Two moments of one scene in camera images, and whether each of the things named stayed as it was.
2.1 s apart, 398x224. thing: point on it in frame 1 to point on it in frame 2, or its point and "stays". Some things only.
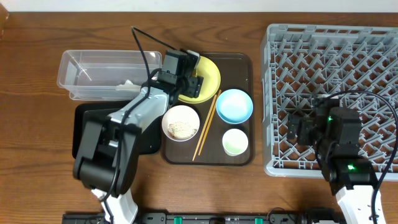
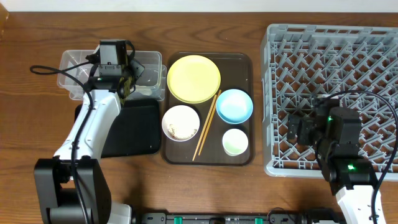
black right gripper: [304, 129] stays
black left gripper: [193, 86] to [130, 78]
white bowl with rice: [180, 123] stays
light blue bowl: [234, 106] stays
